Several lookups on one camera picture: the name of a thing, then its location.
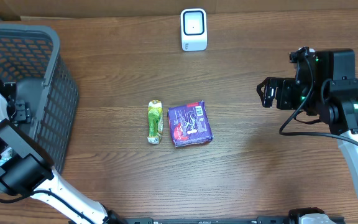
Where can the white barcode scanner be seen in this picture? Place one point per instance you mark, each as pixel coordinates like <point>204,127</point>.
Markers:
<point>194,30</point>

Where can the grey plastic mesh basket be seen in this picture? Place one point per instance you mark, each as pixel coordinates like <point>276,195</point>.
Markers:
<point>30,57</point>

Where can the purple square packet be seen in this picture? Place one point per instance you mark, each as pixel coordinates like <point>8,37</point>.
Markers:
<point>189,124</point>

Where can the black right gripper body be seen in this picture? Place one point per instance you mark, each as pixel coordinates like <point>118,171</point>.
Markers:
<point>289,96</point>

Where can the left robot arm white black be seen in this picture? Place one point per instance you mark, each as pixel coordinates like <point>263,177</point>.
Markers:
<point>27,170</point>

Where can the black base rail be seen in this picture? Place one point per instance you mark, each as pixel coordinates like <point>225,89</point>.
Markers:
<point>294,216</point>

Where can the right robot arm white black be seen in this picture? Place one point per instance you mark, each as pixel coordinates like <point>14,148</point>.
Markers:
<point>325,86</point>

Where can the green yellow drink pouch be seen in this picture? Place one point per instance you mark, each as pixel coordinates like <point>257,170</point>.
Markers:
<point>155,112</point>

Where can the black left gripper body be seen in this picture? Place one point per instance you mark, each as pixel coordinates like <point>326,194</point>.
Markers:
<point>22,110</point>

